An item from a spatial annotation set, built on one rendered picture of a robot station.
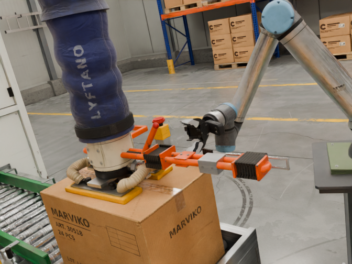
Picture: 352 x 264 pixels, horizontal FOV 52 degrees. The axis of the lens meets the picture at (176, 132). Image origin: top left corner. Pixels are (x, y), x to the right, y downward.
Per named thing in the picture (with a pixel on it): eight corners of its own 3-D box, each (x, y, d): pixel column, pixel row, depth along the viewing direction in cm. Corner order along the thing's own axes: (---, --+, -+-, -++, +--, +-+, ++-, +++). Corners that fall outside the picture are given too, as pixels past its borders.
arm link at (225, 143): (238, 144, 172) (237, 120, 168) (234, 155, 162) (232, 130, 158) (218, 144, 175) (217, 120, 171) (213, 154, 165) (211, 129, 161)
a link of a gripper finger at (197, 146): (183, 162, 145) (191, 142, 149) (196, 163, 141) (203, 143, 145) (179, 157, 143) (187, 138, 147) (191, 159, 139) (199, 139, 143)
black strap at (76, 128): (64, 138, 140) (61, 128, 138) (108, 118, 156) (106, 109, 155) (104, 141, 126) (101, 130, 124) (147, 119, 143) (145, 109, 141)
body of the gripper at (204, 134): (185, 142, 149) (201, 131, 157) (203, 143, 143) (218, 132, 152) (182, 124, 146) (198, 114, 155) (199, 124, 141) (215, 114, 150)
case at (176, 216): (65, 270, 165) (39, 191, 152) (128, 223, 193) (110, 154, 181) (165, 321, 126) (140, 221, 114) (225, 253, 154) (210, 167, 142)
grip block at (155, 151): (144, 168, 128) (140, 153, 127) (161, 157, 135) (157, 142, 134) (162, 171, 123) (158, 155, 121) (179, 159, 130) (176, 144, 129)
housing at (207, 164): (198, 173, 116) (196, 160, 114) (209, 164, 121) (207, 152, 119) (217, 175, 112) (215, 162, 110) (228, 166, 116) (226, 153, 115)
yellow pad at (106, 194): (65, 191, 147) (62, 180, 146) (84, 180, 155) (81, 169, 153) (124, 205, 127) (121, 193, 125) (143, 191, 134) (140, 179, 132)
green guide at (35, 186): (-8, 179, 300) (-12, 169, 298) (4, 174, 308) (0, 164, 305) (121, 219, 197) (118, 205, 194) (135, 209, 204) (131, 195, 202)
